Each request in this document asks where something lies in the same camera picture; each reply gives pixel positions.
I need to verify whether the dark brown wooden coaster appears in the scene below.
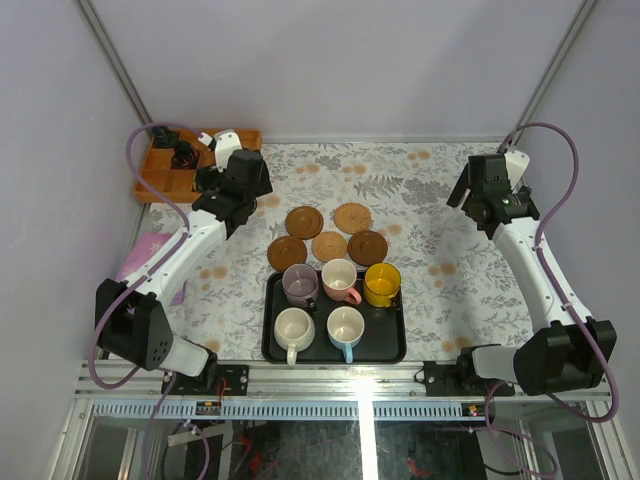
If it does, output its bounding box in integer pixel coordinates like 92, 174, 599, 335
267, 236, 307, 271

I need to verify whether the light brown wooden coaster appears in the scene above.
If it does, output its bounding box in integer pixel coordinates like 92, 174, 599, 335
285, 206, 324, 240

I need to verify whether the woven rattan coaster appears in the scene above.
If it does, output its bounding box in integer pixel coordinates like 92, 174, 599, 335
311, 231, 347, 263
333, 202, 372, 235

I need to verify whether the reddish brown wooden coaster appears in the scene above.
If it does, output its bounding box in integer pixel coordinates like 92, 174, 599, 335
347, 230, 388, 267

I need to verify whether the yellow glass mug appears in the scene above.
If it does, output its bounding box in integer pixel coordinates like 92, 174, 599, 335
363, 263, 401, 308

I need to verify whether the pink ceramic mug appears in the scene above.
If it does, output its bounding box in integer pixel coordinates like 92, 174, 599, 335
321, 259, 362, 305

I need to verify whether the light blue mug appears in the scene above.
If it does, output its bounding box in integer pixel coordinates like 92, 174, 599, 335
326, 306, 365, 364

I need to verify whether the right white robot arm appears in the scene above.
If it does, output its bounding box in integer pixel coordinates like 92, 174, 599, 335
447, 151, 617, 395

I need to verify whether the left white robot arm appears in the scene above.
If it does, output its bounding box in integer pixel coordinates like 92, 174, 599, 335
94, 149, 272, 395

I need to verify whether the orange wooden divided box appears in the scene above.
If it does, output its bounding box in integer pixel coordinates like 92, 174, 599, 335
133, 127, 262, 204

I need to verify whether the black rolled item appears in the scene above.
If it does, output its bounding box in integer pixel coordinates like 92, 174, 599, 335
171, 140, 200, 170
151, 126, 179, 149

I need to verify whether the pink printed cloth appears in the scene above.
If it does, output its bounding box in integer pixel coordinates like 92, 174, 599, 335
116, 232, 186, 307

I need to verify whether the floral tablecloth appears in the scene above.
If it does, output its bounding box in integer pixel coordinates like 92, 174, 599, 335
107, 142, 584, 361

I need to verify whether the purple glass mug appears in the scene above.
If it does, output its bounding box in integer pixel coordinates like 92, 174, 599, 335
282, 264, 320, 313

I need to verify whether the cream speckled mug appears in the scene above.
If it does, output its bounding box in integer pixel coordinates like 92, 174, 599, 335
274, 307, 315, 366

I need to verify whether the black serving tray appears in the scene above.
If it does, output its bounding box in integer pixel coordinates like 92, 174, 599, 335
261, 273, 407, 364

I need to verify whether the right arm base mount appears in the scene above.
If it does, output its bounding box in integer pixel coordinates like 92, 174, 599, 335
413, 361, 496, 397

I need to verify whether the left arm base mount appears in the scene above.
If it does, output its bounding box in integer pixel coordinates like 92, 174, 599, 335
170, 364, 250, 397

